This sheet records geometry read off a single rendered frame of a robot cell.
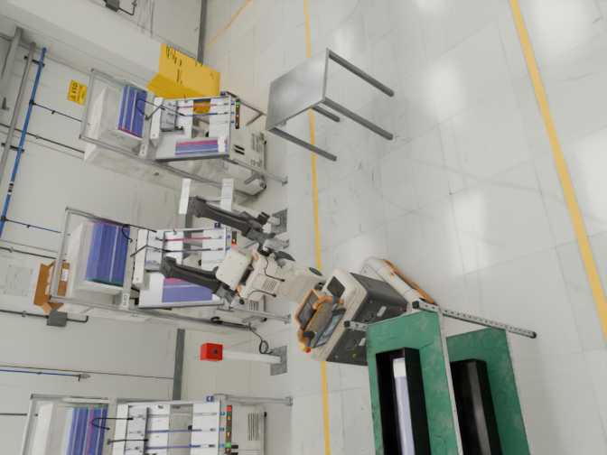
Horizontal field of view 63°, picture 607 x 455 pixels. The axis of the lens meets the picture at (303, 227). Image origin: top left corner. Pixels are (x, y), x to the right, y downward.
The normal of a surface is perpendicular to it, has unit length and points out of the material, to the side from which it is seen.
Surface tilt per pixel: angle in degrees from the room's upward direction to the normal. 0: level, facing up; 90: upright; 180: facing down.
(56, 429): 90
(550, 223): 0
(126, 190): 90
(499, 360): 0
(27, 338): 90
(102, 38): 90
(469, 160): 0
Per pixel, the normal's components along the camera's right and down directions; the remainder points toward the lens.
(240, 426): 0.68, -0.32
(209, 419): -0.04, -0.42
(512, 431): -0.75, -0.26
